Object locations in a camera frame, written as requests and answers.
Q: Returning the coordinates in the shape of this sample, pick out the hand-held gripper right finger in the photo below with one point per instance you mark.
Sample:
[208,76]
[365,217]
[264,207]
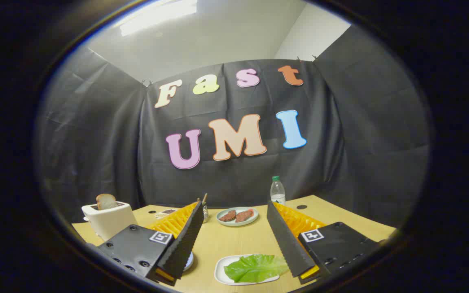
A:
[285,244]

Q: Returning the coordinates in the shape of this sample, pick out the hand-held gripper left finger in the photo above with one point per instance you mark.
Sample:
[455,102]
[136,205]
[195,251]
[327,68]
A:
[185,244]

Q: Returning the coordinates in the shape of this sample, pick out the green lettuce leaf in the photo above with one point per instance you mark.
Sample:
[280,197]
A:
[255,268]

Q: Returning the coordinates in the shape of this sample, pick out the bread slice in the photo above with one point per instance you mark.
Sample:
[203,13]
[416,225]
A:
[105,201]

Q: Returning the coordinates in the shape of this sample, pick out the light blue round plate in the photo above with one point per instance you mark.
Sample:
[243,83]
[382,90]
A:
[189,262]

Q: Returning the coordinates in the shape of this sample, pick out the divided condiment dish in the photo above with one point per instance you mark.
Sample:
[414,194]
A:
[168,212]

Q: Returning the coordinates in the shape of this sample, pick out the glass utensil holder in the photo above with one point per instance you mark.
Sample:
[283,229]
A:
[205,212]

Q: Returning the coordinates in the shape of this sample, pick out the white oblong plate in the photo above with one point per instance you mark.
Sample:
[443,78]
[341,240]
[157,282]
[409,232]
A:
[219,272]

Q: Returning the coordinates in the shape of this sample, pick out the brown meat patty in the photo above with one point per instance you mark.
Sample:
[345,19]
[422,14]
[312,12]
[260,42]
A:
[244,215]
[228,216]

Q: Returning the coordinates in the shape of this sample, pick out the clear plastic water bottle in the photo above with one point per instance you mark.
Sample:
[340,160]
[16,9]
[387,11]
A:
[277,194]

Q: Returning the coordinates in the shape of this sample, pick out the pale green plate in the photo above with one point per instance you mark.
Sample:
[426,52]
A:
[237,224]

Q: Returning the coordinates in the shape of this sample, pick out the white toaster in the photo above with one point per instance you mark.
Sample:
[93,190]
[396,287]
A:
[108,223]

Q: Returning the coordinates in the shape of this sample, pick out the black backdrop cloth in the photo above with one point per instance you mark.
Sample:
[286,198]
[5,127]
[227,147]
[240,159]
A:
[116,142]

